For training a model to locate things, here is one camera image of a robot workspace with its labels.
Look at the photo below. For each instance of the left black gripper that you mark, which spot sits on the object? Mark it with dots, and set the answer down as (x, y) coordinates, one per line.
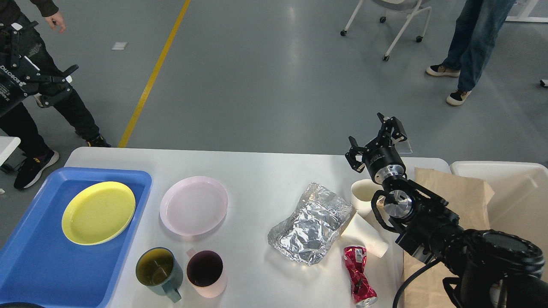
(46, 89)

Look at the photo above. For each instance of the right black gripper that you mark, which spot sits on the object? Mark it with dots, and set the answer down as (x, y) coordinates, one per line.
(382, 162)

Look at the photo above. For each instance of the pink mug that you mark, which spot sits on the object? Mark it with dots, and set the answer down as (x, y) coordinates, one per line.
(206, 273)

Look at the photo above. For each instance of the green mug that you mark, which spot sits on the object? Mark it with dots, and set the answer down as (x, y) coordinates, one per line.
(158, 270)

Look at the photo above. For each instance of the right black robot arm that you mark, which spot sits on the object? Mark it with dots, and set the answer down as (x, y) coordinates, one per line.
(491, 269)

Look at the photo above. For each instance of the person in dark clothes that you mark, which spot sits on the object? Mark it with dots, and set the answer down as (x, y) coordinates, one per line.
(18, 122)

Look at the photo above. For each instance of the upright white paper cup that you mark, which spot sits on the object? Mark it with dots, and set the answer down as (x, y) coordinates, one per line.
(362, 192)

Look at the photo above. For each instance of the lying white paper cup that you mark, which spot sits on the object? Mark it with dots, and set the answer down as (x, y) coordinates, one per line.
(359, 232)

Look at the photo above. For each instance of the white paper on floor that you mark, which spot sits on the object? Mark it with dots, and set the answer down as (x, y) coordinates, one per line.
(119, 45)

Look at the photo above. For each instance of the crumpled aluminium foil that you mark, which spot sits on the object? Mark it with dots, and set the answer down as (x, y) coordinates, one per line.
(310, 231)

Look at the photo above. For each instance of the white side table left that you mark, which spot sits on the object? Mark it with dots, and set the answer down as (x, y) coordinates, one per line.
(7, 146)

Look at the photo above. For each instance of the brown paper bag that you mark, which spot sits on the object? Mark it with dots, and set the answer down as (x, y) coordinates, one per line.
(468, 198)

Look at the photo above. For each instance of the crushed red can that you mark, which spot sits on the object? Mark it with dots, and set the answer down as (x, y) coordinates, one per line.
(363, 295)

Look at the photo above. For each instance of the white plastic bin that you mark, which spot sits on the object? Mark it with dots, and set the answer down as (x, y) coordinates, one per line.
(519, 205)

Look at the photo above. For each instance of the person in blue jeans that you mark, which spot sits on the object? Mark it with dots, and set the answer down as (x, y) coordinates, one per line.
(474, 39)

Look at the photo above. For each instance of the yellow plate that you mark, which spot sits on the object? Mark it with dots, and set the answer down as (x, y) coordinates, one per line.
(99, 213)

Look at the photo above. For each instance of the pink plate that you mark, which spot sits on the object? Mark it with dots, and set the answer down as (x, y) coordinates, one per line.
(194, 206)

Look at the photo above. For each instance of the blue plastic tray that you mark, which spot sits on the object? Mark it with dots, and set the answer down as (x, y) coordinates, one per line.
(40, 265)

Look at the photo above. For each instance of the white table frame corner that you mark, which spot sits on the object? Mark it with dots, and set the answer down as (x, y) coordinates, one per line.
(522, 12)

